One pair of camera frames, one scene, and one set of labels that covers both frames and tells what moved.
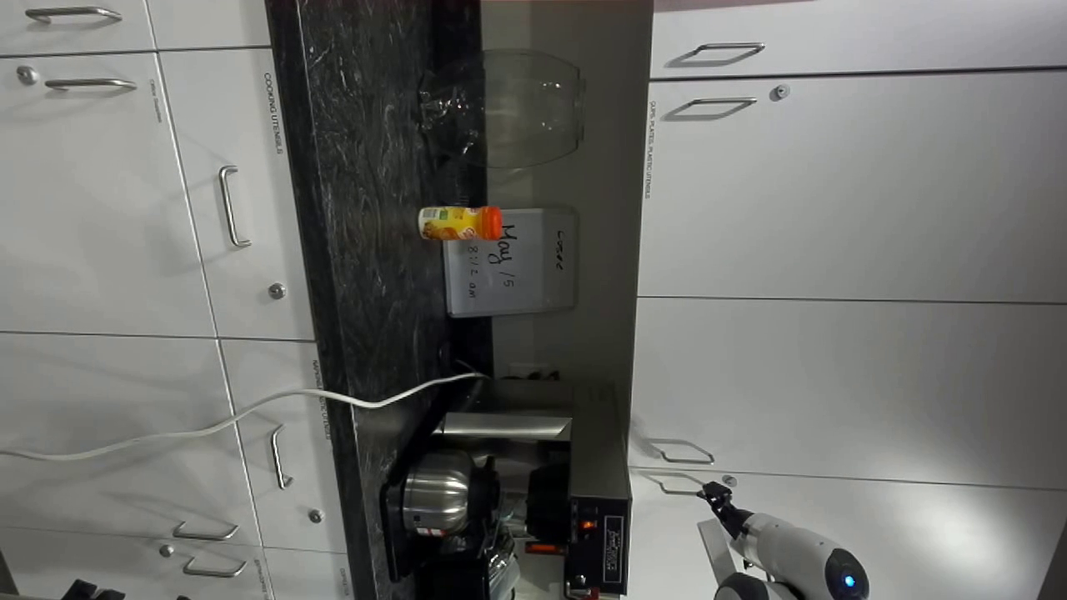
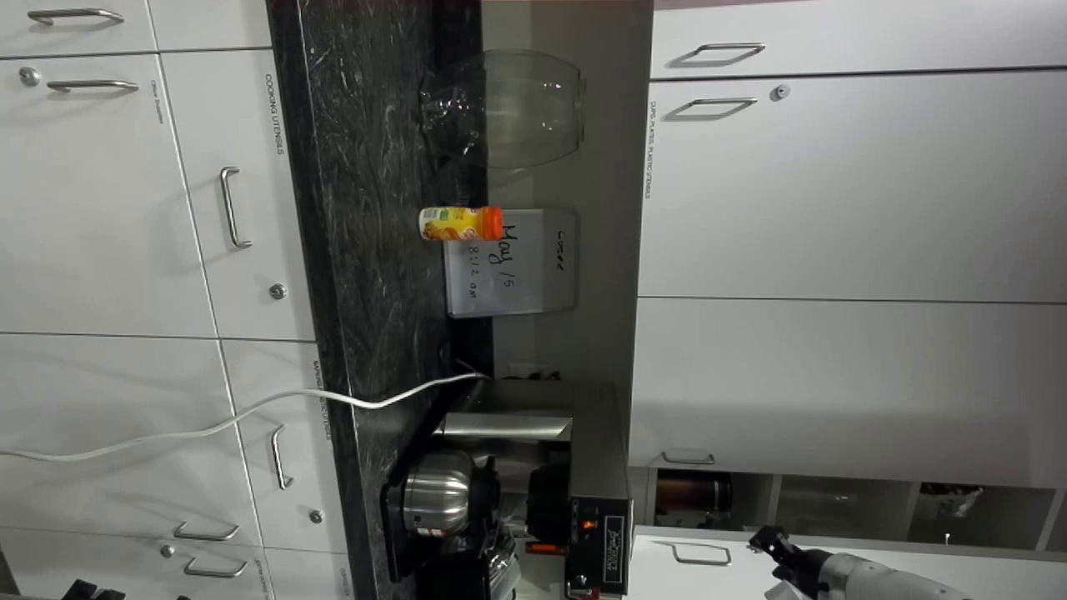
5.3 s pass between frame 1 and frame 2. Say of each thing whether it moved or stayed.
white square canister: stayed
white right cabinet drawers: stayed
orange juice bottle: stayed
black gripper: moved
